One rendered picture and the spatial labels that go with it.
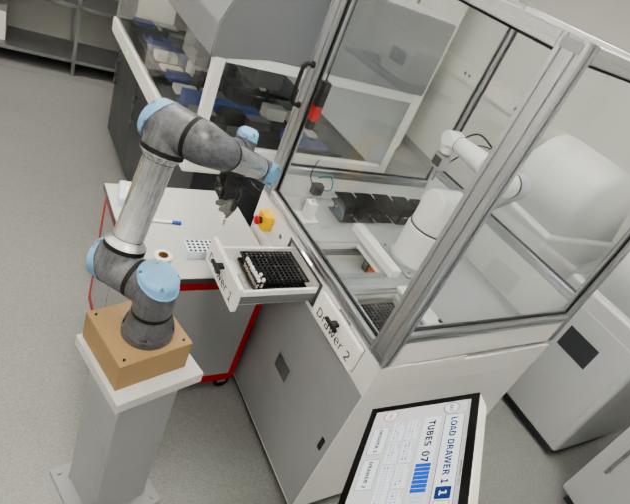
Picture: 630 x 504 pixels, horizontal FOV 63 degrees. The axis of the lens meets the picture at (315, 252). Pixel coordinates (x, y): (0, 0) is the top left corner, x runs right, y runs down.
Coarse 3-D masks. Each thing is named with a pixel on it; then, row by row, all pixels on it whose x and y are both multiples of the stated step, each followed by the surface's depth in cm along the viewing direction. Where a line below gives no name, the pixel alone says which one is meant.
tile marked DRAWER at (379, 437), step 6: (378, 432) 135; (384, 432) 134; (372, 438) 134; (378, 438) 133; (384, 438) 132; (372, 444) 132; (378, 444) 131; (384, 444) 130; (372, 450) 130; (378, 450) 129
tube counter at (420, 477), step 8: (416, 456) 121; (424, 456) 120; (432, 456) 119; (416, 464) 119; (424, 464) 117; (416, 472) 116; (424, 472) 115; (416, 480) 114; (424, 480) 113; (416, 488) 112; (424, 488) 111; (408, 496) 111; (416, 496) 110; (424, 496) 109
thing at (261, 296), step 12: (228, 252) 195; (300, 264) 206; (312, 276) 199; (288, 288) 187; (300, 288) 190; (312, 288) 192; (240, 300) 178; (252, 300) 181; (264, 300) 184; (276, 300) 187; (288, 300) 190; (300, 300) 193
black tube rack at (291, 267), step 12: (252, 252) 196; (264, 252) 199; (276, 252) 202; (288, 252) 205; (240, 264) 193; (252, 264) 190; (264, 264) 192; (276, 264) 196; (288, 264) 199; (264, 276) 192; (276, 276) 189; (288, 276) 192; (300, 276) 195; (252, 288) 185; (264, 288) 186; (276, 288) 189
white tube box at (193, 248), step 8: (184, 240) 203; (192, 240) 206; (200, 240) 208; (208, 240) 210; (184, 248) 203; (192, 248) 202; (200, 248) 203; (208, 248) 207; (192, 256) 201; (200, 256) 203
